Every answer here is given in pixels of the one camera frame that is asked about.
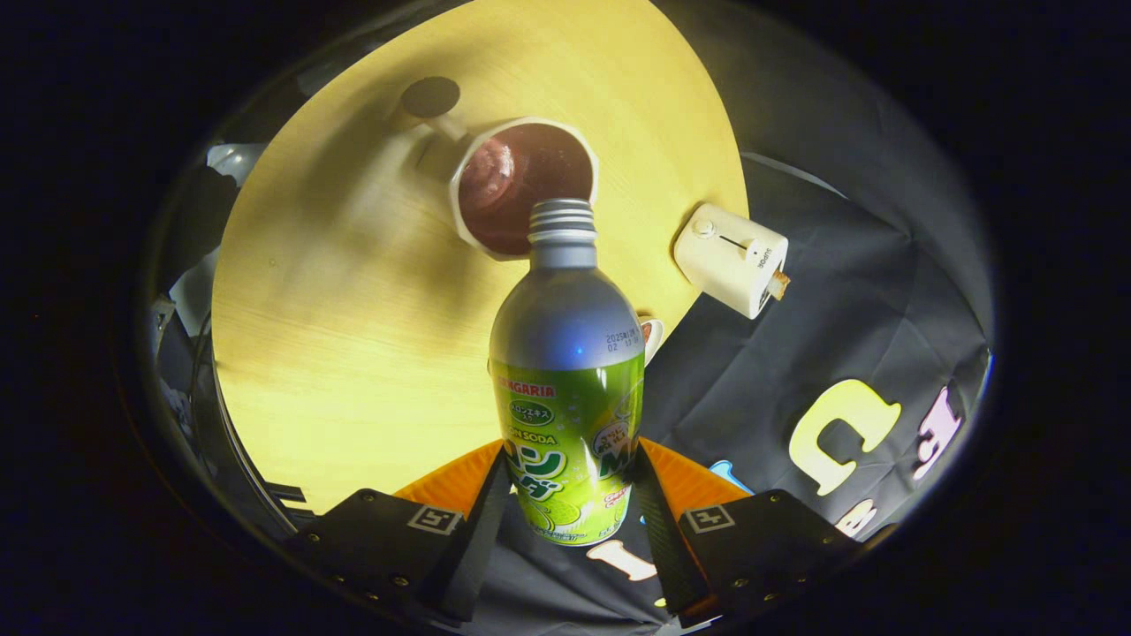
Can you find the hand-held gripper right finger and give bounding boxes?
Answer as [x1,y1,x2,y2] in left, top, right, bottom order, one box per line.
[629,439,862,628]

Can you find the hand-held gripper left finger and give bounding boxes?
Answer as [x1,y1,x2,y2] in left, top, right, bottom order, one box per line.
[287,439,513,624]

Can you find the silver green juice bottle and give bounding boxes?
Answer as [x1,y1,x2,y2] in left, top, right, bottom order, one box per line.
[489,198,646,547]

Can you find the beige cup with wooden handle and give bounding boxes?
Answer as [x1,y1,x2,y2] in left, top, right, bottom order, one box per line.
[402,77,600,261]

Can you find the wooden table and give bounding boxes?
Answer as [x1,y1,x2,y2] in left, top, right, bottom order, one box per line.
[212,0,750,515]

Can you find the white toaster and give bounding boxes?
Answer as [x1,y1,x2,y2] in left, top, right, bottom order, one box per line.
[673,203,790,321]

